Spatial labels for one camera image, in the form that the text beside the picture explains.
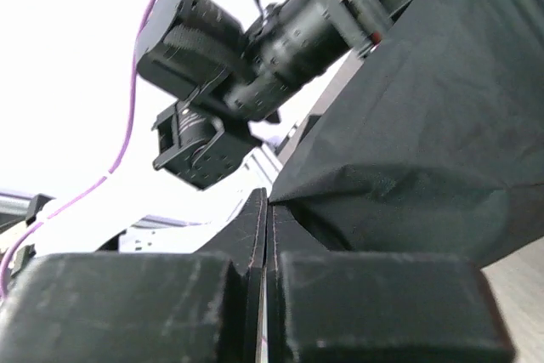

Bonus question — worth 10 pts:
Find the black folding umbrella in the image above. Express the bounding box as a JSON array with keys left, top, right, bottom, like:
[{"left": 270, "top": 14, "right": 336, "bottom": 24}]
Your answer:
[{"left": 271, "top": 0, "right": 543, "bottom": 266}]

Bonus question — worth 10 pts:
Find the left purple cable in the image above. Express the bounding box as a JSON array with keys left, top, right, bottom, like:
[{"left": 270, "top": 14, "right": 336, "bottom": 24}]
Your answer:
[{"left": 0, "top": 0, "right": 178, "bottom": 300}]

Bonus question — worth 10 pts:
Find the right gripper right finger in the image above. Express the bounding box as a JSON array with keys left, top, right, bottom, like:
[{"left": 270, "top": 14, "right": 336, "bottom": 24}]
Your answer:
[{"left": 266, "top": 207, "right": 516, "bottom": 362}]

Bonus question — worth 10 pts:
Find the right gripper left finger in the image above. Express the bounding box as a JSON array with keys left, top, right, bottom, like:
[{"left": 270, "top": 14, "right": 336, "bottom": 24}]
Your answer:
[{"left": 1, "top": 190, "right": 268, "bottom": 363}]

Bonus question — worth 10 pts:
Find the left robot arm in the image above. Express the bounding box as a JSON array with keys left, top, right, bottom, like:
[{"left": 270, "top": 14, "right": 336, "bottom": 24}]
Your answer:
[{"left": 135, "top": 0, "right": 412, "bottom": 190}]

